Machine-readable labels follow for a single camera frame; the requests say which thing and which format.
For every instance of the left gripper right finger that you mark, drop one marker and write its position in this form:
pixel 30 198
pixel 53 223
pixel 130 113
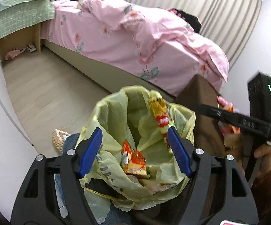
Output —
pixel 238 203

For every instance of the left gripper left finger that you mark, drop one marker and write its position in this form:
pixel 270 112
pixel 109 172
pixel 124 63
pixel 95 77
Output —
pixel 36 202

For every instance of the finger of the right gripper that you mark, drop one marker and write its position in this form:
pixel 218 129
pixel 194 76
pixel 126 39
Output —
pixel 216 113

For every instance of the gold red snack wrapper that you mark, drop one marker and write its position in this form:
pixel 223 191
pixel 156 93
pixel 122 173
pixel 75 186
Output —
pixel 162 115

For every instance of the orange snack bag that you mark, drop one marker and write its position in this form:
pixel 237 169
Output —
pixel 226 126

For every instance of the yellow trash bag bin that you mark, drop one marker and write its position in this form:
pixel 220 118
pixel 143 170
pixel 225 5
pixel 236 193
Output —
pixel 126 115

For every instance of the person right hand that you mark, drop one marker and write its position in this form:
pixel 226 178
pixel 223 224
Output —
pixel 262 154

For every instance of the woven slipper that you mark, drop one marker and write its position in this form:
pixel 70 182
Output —
pixel 59 137

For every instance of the blue jeans leg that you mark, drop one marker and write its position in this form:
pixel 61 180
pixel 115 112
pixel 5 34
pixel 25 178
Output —
pixel 102 208

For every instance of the beige striped curtain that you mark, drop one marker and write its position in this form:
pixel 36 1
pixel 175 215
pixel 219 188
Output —
pixel 228 23

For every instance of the pink floral bed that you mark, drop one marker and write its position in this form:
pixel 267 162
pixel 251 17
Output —
pixel 170 68

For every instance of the black pink garment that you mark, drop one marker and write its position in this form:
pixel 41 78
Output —
pixel 193 21

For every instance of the pink floral duvet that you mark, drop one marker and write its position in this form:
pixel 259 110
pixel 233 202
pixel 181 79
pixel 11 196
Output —
pixel 152 27

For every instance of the pink slipper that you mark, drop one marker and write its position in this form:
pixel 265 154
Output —
pixel 14 53

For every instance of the white sneaker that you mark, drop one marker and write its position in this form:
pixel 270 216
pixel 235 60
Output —
pixel 31 47

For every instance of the wooden nightstand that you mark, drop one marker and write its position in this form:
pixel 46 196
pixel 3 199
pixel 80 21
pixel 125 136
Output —
pixel 20 39

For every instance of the green checked cloth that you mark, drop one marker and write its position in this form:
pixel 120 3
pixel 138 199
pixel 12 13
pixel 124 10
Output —
pixel 19 14

